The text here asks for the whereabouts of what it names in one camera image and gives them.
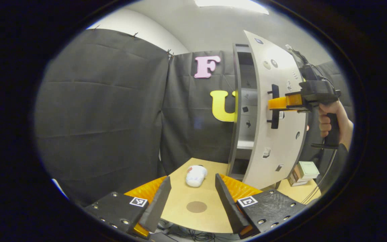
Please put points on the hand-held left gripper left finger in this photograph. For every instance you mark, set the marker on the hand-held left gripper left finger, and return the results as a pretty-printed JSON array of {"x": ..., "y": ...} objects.
[{"x": 158, "y": 205}]

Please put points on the beige cabinet door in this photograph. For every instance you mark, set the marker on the beige cabinet door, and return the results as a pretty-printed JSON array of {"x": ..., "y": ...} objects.
[{"x": 281, "y": 148}]

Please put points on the long ceiling light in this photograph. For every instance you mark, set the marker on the long ceiling light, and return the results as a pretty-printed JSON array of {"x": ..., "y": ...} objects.
[{"x": 230, "y": 4}]

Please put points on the round brown coaster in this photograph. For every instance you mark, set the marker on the round brown coaster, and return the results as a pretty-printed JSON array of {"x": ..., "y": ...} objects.
[{"x": 196, "y": 206}]

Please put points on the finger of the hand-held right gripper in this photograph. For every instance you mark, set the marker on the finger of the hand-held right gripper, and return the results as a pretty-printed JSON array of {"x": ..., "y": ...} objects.
[{"x": 284, "y": 102}]

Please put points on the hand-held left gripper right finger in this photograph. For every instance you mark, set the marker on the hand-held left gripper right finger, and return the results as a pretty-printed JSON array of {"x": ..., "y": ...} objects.
[{"x": 228, "y": 205}]

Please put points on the black backdrop cloth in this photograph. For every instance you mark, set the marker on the black backdrop cloth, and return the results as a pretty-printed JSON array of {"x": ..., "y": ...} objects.
[{"x": 106, "y": 111}]

